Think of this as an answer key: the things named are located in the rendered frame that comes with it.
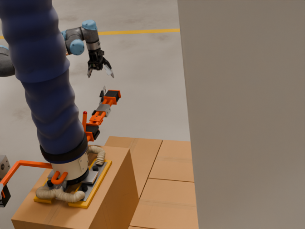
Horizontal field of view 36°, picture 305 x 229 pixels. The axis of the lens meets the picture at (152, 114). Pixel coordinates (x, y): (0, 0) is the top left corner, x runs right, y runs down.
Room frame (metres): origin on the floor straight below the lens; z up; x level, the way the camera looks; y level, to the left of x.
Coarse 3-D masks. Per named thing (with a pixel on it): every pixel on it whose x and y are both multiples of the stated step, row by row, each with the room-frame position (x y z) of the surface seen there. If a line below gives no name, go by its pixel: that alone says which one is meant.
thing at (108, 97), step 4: (108, 92) 2.44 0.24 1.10; (112, 92) 2.43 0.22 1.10; (116, 92) 2.43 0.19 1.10; (104, 96) 2.40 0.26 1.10; (108, 96) 2.39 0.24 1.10; (112, 96) 2.39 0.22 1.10; (116, 96) 2.42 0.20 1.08; (120, 96) 2.44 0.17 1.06; (108, 100) 2.39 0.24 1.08; (116, 100) 2.41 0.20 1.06; (116, 104) 2.37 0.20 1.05
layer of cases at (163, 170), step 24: (120, 144) 2.66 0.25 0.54; (144, 144) 2.62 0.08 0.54; (168, 144) 2.58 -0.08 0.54; (144, 168) 2.37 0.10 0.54; (168, 168) 2.33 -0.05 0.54; (192, 168) 2.30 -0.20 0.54; (144, 192) 2.14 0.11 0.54; (168, 192) 2.12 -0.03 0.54; (192, 192) 2.09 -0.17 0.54; (144, 216) 1.95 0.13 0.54; (168, 216) 1.92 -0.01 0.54; (192, 216) 1.89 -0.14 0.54
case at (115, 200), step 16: (112, 160) 1.99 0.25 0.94; (128, 160) 2.04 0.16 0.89; (112, 176) 1.86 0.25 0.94; (128, 176) 2.00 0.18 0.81; (32, 192) 1.83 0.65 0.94; (96, 192) 1.76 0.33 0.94; (112, 192) 1.80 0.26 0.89; (128, 192) 1.97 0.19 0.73; (32, 208) 1.71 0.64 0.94; (48, 208) 1.70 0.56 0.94; (64, 208) 1.68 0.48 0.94; (80, 208) 1.67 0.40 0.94; (96, 208) 1.65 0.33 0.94; (112, 208) 1.76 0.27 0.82; (128, 208) 1.93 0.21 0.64; (16, 224) 1.65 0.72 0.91; (32, 224) 1.62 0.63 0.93; (48, 224) 1.59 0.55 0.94; (64, 224) 1.57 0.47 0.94; (80, 224) 1.56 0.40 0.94; (96, 224) 1.60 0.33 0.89; (112, 224) 1.73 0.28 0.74; (128, 224) 1.89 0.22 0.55
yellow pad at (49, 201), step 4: (48, 180) 1.84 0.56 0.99; (44, 184) 1.84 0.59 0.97; (48, 184) 1.82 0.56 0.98; (52, 184) 1.83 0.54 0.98; (56, 184) 1.83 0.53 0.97; (52, 188) 1.81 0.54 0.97; (36, 200) 1.75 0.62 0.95; (40, 200) 1.74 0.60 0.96; (44, 200) 1.74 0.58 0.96; (48, 200) 1.73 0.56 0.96; (52, 200) 1.73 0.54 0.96
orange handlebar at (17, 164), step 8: (112, 104) 2.35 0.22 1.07; (96, 112) 2.26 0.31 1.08; (104, 112) 2.25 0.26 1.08; (96, 120) 2.17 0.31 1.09; (88, 136) 2.04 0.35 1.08; (24, 160) 1.91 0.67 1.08; (16, 168) 1.87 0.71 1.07; (48, 168) 1.85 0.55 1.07; (8, 176) 1.81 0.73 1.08; (56, 176) 1.76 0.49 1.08; (64, 176) 1.75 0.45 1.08
